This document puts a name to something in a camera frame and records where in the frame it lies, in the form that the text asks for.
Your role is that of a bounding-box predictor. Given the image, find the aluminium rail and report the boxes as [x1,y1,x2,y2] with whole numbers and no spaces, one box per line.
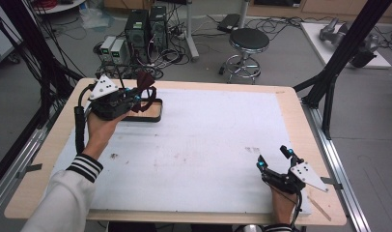
[300,99,373,232]
[0,105,67,211]

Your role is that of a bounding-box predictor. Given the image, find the thin black stand pole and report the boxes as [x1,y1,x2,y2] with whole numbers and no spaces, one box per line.
[113,65,126,90]

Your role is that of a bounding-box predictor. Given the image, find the flat black box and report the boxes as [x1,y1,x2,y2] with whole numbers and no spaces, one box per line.
[216,13,241,34]

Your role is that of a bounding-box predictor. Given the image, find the white foam mat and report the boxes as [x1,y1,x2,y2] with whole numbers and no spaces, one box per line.
[51,87,313,217]

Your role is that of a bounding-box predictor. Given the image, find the grey robot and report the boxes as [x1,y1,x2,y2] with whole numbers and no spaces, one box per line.
[319,16,379,69]

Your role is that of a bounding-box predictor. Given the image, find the white floor board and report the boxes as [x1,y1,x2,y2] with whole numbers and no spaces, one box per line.
[299,21,392,71]

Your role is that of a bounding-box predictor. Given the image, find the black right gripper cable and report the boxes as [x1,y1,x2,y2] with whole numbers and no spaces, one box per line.
[289,189,304,230]

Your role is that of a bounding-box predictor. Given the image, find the black computer tower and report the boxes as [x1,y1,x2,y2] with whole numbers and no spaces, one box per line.
[124,9,151,64]
[148,5,169,53]

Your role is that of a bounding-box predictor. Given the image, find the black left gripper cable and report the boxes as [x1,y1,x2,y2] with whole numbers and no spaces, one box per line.
[73,83,96,156]

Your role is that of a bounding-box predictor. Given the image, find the small wooden stick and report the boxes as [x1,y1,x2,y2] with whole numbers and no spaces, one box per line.
[307,195,333,223]

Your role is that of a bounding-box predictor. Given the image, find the person's right hand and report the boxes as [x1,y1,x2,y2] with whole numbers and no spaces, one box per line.
[270,188,298,226]

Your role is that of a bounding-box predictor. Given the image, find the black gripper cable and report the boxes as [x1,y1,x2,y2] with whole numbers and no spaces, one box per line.
[289,189,304,230]
[73,83,96,156]

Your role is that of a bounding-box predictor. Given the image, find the person's left hand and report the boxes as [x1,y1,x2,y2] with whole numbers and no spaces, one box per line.
[82,110,128,160]

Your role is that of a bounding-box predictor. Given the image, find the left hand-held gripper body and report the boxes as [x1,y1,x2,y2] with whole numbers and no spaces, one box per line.
[87,74,141,122]

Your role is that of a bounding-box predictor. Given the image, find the black tray with wooden bottom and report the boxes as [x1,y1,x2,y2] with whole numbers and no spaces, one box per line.
[121,97,164,124]

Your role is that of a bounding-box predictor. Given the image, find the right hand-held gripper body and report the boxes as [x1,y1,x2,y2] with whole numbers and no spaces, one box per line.
[261,160,330,195]

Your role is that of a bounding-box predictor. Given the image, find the bench power supply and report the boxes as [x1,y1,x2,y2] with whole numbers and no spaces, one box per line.
[99,35,118,63]
[110,39,127,65]

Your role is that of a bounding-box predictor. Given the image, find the black metal frame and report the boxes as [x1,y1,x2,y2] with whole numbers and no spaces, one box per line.
[293,0,392,140]
[0,0,83,131]

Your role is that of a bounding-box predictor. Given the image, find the black round stool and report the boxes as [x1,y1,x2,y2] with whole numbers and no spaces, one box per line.
[218,27,271,85]

